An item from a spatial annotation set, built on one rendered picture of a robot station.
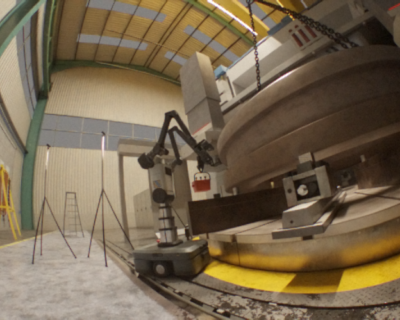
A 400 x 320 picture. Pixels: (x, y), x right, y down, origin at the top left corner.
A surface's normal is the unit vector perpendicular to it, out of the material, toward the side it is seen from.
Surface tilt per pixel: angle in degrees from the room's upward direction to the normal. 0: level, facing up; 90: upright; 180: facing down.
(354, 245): 90
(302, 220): 90
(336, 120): 90
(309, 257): 90
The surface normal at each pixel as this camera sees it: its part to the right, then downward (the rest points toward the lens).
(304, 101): -0.74, -0.08
